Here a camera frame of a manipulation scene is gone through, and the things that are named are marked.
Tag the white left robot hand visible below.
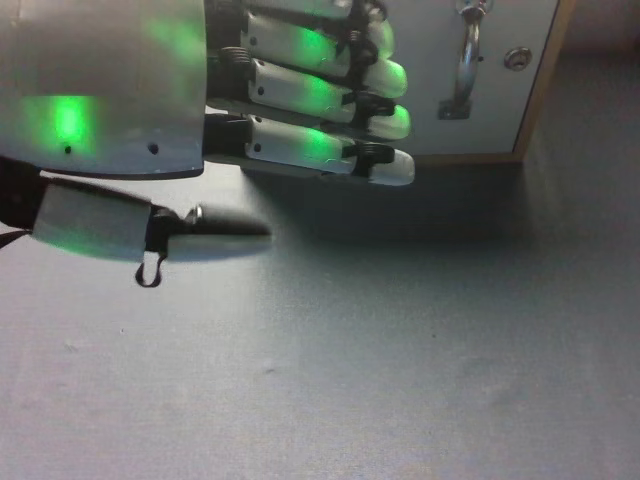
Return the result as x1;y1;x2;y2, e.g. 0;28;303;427
0;0;416;289

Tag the white cabinet door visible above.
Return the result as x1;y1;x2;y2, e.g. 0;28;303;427
385;0;562;154

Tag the light wooden cabinet body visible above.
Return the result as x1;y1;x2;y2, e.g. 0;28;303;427
413;0;579;166

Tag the round silver keyhole lock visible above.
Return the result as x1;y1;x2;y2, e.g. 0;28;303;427
503;46;534;72

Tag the grey table cloth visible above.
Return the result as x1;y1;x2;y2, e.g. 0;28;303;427
0;52;640;480

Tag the silver metal door handle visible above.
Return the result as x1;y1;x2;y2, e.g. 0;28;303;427
438;0;494;121

